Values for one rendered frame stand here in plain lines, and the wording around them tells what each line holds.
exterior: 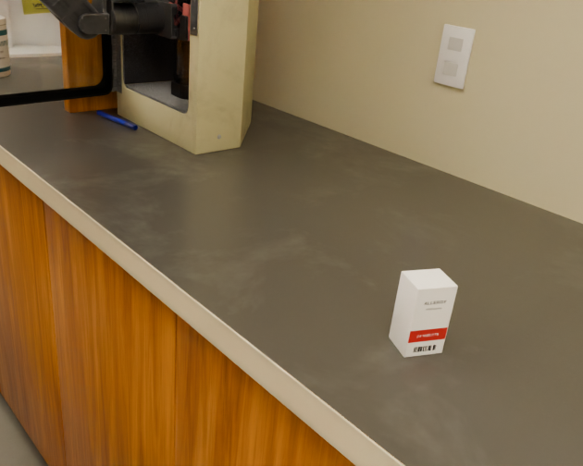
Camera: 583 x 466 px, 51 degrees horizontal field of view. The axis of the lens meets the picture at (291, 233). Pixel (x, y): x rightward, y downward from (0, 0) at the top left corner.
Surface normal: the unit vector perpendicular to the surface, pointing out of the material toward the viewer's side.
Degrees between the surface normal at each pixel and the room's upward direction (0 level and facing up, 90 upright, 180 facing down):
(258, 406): 90
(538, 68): 90
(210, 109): 90
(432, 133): 90
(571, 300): 1
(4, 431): 0
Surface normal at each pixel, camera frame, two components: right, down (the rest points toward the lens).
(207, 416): -0.74, 0.22
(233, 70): 0.66, 0.37
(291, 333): 0.09, -0.90
